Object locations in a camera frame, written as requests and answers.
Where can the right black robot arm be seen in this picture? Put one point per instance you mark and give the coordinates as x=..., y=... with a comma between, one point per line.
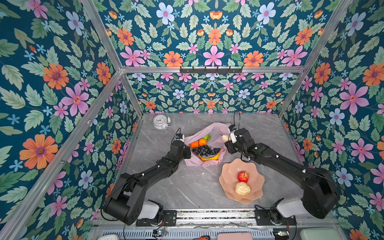
x=320, y=194

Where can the fake beige ginger root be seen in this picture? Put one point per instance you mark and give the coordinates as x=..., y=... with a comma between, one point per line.
x=226, y=138

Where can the fake purple grapes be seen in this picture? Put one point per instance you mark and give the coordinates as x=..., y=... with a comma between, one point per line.
x=205, y=150

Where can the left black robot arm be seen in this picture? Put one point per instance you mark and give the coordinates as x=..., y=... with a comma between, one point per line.
x=126, y=201

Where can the fake beige garlic bulb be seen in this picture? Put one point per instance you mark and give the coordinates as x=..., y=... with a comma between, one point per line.
x=242, y=189

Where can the fake green apple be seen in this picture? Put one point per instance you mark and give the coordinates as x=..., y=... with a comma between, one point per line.
x=207, y=137

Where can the pink wavy bowl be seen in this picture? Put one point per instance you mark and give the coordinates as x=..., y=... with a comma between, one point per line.
x=229, y=178

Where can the aluminium mounting rail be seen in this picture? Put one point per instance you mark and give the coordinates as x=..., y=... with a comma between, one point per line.
x=242, y=218

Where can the fake red apple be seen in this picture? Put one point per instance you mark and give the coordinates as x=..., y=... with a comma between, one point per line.
x=243, y=177

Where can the fake yellow banana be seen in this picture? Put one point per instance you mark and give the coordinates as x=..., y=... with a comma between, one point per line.
x=214, y=157

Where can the pale green box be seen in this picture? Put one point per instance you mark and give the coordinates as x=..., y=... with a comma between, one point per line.
x=320, y=234

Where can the pink box at bottom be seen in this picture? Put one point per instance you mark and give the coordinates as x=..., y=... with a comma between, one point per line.
x=235, y=236

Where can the white alarm clock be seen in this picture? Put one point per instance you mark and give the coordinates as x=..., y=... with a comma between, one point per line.
x=162, y=122

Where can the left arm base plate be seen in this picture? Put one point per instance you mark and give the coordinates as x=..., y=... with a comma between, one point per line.
x=166, y=218

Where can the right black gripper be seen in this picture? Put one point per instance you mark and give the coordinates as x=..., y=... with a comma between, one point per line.
x=229, y=145

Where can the black hook rail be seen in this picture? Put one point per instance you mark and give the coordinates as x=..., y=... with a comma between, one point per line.
x=210, y=70

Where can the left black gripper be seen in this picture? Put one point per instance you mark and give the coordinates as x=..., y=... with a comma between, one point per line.
x=187, y=150

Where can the white object bottom left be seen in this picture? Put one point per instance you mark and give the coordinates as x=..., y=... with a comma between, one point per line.
x=109, y=237

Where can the pink plastic bag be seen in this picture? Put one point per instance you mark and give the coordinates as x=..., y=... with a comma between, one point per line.
x=216, y=130

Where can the fake orange tangerine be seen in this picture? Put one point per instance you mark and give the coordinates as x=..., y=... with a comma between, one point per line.
x=194, y=145

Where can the orange tool handle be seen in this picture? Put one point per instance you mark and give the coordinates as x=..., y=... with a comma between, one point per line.
x=203, y=238

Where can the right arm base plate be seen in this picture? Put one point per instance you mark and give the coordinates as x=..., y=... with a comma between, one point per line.
x=263, y=218

